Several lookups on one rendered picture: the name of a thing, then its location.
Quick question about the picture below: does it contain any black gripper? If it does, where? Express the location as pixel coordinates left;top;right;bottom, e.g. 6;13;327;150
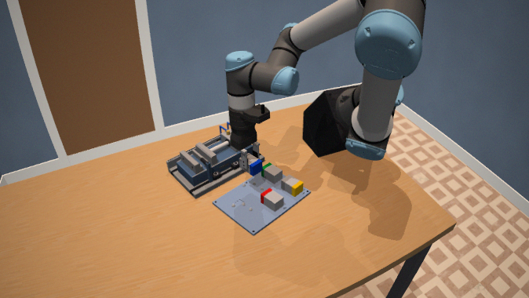
228;91;270;169

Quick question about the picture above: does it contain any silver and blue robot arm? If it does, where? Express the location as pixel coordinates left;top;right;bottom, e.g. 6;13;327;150
225;0;426;161

